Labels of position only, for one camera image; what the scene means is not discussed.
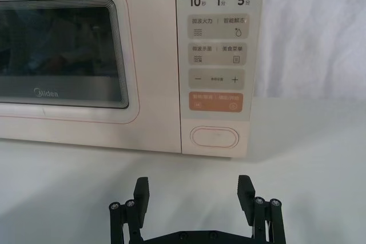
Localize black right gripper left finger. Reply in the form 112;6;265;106
108;177;150;244

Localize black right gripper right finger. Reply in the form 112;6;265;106
237;174;287;244

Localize white table cloth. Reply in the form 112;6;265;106
0;93;366;244

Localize cream microwave oven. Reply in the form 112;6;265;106
0;0;268;159

